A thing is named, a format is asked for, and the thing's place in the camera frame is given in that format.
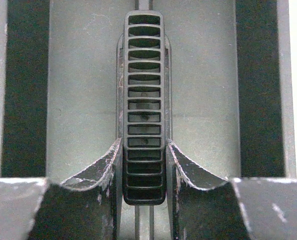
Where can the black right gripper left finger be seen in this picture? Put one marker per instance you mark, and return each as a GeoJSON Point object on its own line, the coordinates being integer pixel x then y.
{"type": "Point", "coordinates": [86, 206]}

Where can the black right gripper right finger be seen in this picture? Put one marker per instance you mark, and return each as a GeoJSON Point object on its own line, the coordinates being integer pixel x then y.
{"type": "Point", "coordinates": [202, 205]}

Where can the black tool box tray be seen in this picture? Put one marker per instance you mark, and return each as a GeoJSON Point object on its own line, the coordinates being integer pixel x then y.
{"type": "Point", "coordinates": [212, 76]}

